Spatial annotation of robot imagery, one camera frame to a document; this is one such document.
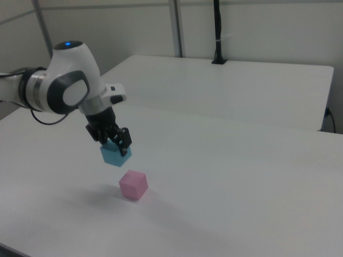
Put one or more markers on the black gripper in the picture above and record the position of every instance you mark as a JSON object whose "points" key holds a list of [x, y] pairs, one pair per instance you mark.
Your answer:
{"points": [[103, 120]]}

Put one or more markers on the blue cube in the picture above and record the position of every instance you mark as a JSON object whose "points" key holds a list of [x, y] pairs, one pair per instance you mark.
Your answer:
{"points": [[113, 158]]}

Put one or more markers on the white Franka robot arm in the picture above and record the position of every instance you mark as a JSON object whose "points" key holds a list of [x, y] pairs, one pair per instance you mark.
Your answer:
{"points": [[64, 80]]}

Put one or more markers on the pink cube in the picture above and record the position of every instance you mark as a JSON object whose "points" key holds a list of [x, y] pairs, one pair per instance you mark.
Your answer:
{"points": [[132, 184]]}

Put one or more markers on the white rounded-corner table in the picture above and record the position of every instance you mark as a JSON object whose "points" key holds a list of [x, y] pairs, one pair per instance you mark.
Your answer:
{"points": [[227, 88]]}

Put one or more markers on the black pole with base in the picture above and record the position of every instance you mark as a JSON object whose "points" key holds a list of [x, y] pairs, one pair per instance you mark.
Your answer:
{"points": [[219, 32]]}

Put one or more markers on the grey partition post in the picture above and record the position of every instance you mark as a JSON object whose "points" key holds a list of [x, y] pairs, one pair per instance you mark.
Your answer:
{"points": [[177, 26], [43, 26]]}

